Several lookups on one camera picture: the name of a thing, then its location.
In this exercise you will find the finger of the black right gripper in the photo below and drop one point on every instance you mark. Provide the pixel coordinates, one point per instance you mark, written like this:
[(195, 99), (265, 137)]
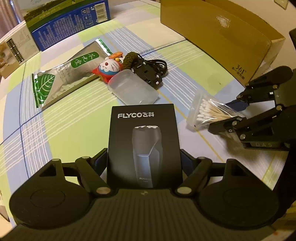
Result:
[(262, 88), (229, 126)]

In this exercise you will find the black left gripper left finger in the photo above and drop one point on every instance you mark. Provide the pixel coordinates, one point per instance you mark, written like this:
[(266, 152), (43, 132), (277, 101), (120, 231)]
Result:
[(90, 169)]

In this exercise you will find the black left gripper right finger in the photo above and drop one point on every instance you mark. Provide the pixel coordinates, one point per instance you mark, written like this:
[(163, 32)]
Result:
[(196, 170)]

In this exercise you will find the cotton swab bag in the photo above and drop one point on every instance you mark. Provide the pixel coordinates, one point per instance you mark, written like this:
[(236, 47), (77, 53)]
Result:
[(205, 109)]

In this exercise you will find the black FLYCO shaver box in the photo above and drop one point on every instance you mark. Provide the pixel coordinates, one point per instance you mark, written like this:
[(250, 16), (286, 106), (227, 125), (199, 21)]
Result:
[(143, 147)]

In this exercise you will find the clear plastic soap case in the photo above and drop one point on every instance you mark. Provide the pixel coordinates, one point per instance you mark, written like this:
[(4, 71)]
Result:
[(131, 89)]

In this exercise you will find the toy car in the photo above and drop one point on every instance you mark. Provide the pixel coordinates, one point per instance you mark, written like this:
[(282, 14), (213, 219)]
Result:
[(148, 72)]

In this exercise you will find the large cardboard box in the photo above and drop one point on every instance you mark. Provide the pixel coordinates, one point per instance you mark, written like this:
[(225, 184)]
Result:
[(239, 40)]

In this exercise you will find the plaid bed sheet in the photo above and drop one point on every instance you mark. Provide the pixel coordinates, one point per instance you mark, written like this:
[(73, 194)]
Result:
[(78, 124)]

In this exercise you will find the silver green tea packet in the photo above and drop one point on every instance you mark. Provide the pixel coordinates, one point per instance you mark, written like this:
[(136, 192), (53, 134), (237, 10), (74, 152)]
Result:
[(63, 79)]

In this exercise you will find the red Doraemon figurine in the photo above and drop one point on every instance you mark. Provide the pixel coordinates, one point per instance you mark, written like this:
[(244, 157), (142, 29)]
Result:
[(109, 67)]

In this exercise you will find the white beige product box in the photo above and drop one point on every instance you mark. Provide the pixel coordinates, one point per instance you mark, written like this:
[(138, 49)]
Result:
[(17, 47)]

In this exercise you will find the blue milk carton box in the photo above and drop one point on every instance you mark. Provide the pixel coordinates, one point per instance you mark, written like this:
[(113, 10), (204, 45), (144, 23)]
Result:
[(50, 22)]

